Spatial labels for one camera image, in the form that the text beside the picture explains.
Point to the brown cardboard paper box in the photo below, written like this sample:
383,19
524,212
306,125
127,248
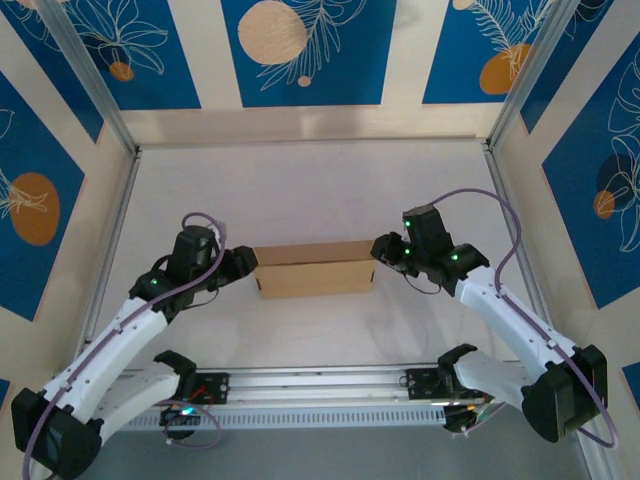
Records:
315,280

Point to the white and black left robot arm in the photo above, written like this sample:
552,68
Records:
115,350

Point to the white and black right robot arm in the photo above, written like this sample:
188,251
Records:
505,320

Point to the black left controller board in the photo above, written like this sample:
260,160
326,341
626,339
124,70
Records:
175,415

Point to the black controller board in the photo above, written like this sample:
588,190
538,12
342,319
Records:
175,415
457,420

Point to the black right controller board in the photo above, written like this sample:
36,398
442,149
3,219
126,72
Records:
457,420

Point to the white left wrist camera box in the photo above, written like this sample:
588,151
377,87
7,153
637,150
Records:
222,229

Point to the aluminium table side rail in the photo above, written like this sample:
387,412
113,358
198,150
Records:
497,172
118,220

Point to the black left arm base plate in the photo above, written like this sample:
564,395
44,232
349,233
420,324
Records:
220,387

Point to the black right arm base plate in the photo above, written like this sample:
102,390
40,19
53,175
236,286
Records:
420,382

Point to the long aluminium mounting rail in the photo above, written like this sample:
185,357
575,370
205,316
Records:
320,382

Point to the aluminium frame post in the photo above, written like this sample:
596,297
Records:
530,70
85,70

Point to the short aluminium frame leg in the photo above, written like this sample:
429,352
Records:
592,460

